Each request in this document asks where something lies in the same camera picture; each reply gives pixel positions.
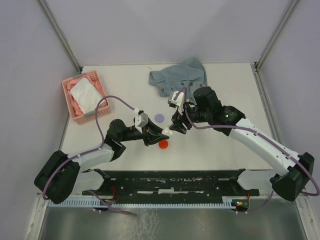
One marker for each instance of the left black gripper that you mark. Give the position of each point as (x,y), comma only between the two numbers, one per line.
(148,134)

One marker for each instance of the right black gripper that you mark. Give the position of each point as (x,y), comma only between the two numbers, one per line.
(177,118)

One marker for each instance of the purple earbud case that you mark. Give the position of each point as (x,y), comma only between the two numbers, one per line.
(159,118)

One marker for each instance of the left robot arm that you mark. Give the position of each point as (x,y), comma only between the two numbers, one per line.
(63,175)

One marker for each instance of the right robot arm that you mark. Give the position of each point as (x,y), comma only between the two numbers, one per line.
(290,171)

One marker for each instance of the blue denim jacket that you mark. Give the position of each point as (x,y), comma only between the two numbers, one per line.
(189,74)

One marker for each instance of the white folded cloth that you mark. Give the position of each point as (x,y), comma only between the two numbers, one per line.
(86,95)

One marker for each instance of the pink plastic basket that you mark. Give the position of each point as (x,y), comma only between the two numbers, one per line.
(82,94)

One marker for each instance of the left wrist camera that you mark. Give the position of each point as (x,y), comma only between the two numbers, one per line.
(141,119)

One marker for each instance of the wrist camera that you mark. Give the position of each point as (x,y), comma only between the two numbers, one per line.
(177,100)
(141,119)

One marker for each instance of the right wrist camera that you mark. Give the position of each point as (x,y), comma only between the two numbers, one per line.
(177,100)

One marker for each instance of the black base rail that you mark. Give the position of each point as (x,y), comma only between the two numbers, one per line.
(172,186)

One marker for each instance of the right aluminium frame post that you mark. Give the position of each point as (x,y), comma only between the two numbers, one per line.
(279,28)

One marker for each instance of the aluminium frame post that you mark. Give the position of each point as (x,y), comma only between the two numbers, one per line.
(279,28)
(59,34)

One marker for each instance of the left aluminium frame post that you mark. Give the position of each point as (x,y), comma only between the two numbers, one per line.
(59,34)

